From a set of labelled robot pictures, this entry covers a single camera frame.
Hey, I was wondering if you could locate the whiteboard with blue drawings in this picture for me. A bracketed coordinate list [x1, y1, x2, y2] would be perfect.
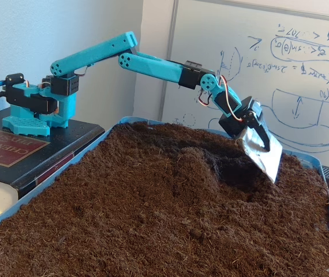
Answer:
[157, 0, 329, 173]

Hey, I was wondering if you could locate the silver foil-taped blade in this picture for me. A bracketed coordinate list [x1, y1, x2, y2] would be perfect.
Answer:
[235, 103, 283, 184]

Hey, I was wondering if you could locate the red white servo wire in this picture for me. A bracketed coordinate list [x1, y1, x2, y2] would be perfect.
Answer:
[197, 75, 245, 122]

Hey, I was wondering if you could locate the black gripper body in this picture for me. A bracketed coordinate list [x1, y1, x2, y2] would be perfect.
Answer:
[218, 96, 265, 139]

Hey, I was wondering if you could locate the black chemistry physics handbook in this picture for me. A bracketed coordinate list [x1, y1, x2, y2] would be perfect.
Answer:
[0, 108, 106, 216]

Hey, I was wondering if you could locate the brown soil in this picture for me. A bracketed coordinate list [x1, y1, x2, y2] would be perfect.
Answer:
[0, 121, 329, 277]

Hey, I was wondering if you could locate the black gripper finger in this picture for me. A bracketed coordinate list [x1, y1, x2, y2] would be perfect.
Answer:
[248, 117, 271, 153]

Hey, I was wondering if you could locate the blue plastic tray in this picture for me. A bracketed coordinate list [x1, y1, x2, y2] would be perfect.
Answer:
[0, 116, 329, 277]

